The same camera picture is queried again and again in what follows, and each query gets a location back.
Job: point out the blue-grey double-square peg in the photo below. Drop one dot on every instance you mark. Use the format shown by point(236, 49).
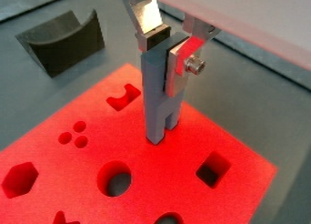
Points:
point(161, 109)

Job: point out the black curved block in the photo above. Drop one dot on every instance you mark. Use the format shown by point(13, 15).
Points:
point(61, 42)

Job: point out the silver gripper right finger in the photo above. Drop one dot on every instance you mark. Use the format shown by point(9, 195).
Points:
point(183, 57)

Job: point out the red shape-sorting board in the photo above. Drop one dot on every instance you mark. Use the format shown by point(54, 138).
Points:
point(85, 169)

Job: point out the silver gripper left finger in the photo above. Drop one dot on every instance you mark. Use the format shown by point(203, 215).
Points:
point(144, 15)

